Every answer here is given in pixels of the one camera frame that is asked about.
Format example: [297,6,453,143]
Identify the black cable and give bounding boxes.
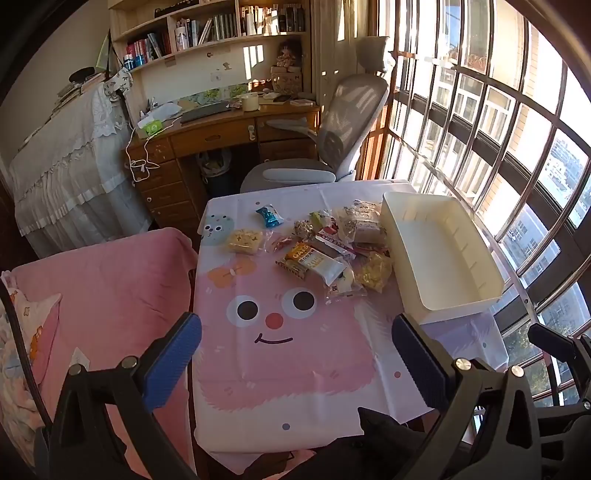
[0,277,54,432]

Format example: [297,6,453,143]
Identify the white charger cable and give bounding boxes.
[124,115,185,183]

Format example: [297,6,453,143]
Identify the small doll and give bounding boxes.
[276,39,303,70]

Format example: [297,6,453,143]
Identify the metal window grille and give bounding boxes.
[360,0,591,416]

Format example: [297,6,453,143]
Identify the trash bin with plastic bag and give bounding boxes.
[198,150,234,197]

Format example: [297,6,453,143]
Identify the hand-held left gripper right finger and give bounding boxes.
[392,313,541,480]

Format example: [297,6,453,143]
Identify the grey mesh office chair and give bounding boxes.
[240,37,398,195]

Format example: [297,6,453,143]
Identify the wooden desk with drawers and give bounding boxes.
[124,99,321,227]

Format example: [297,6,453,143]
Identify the cream plastic storage bin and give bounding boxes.
[379,191,505,324]

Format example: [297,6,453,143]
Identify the blue snack packet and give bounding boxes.
[255,206,283,229]

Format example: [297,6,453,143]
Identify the pale yellow cracker packet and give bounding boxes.
[225,229,264,256]

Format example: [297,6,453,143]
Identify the white lace furniture cover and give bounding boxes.
[9,83,153,259]

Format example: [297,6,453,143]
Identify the white papers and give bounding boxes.
[139,102,183,127]

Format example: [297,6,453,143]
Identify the orange snack bar packet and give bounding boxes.
[276,243,324,280]

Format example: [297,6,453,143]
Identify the patterned storage basket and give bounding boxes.
[270,67,303,95]

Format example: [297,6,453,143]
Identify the red and white snack packet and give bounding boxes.
[316,226,358,259]

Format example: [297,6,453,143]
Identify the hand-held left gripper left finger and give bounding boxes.
[48,312,204,480]

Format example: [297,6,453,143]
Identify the large white rice cake packet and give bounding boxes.
[335,199,389,245]

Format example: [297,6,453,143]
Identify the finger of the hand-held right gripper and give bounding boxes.
[536,401,591,462]
[527,323,591,370]

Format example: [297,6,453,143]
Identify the wooden bookshelf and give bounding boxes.
[108,0,319,84]

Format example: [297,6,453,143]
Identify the pile of books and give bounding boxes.
[51,67,109,116]

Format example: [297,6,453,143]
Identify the patterned cloth pouch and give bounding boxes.
[104,69,134,100]

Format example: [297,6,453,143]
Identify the clear packet of nut snack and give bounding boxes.
[293,219,319,241]

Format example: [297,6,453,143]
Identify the cartoon printed pink tablecloth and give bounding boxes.
[191,180,509,476]

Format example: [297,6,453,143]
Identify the dark keyboard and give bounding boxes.
[179,102,232,124]

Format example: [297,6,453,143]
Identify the row of books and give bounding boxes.
[240,2,308,37]
[175,13,238,49]
[126,32,172,65]

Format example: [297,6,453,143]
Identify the plain white snack packet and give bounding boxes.
[307,249,356,287]

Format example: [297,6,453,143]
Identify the cartoon print pillow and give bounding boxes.
[0,272,63,462]

